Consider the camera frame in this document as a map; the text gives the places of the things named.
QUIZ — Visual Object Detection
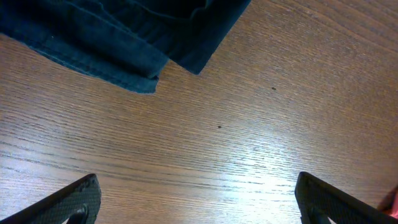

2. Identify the folded dark navy garment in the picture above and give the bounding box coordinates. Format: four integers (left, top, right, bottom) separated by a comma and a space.
1, 0, 249, 94

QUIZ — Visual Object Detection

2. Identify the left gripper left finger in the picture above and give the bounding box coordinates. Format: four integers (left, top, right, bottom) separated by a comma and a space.
1, 174, 101, 224

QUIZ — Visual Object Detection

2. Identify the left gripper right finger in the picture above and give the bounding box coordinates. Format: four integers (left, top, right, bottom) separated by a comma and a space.
295, 172, 397, 224

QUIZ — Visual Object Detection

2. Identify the orange-red t-shirt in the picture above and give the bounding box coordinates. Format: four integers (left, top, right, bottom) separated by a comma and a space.
377, 187, 397, 219

